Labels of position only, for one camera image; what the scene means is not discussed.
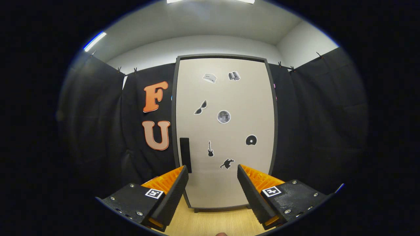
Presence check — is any narrow ceiling light strip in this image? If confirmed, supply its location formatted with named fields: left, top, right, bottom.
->
left=84, top=31, right=107, bottom=52

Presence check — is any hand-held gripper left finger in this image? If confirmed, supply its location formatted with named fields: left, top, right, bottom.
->
left=98, top=165, right=190, bottom=230

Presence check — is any grey shoe cabinet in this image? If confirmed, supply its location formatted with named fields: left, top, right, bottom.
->
left=172, top=53, right=279, bottom=213

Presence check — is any wide ceiling light panel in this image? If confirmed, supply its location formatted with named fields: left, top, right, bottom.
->
left=166, top=0, right=256, bottom=4

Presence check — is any row of black cloth clips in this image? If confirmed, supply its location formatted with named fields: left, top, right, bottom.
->
left=90, top=51, right=324, bottom=74

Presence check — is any black door handle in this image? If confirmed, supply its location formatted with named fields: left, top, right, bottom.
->
left=179, top=138, right=192, bottom=173

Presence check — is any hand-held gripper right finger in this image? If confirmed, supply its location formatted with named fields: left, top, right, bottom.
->
left=237, top=164, right=328, bottom=230

